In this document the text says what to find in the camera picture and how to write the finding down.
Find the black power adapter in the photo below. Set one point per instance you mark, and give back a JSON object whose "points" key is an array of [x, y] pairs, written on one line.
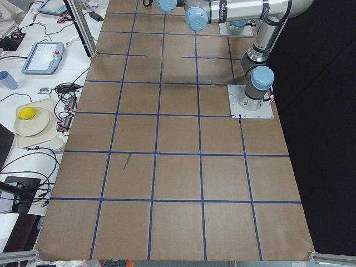
{"points": [[95, 16]]}

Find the beige tray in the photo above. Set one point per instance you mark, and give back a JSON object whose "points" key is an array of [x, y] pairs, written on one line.
{"points": [[47, 134]]}

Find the aluminium frame post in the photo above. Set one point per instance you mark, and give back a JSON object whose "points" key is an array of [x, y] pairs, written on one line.
{"points": [[78, 18]]}

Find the beige round plate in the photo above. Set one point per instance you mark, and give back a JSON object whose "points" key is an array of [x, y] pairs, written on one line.
{"points": [[33, 126]]}

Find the blue teach pendant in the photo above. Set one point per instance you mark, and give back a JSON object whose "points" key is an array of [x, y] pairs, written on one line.
{"points": [[44, 58], [53, 7]]}

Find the blue plastic cup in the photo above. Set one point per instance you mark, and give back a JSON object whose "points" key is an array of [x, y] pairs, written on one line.
{"points": [[7, 80]]}

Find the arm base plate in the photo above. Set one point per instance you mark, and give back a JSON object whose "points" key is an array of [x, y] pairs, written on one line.
{"points": [[243, 107], [229, 30]]}

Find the yellow lemon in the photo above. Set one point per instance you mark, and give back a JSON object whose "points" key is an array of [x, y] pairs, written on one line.
{"points": [[27, 113]]}

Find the white paper cup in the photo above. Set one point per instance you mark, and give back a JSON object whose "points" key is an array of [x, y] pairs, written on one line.
{"points": [[57, 145]]}

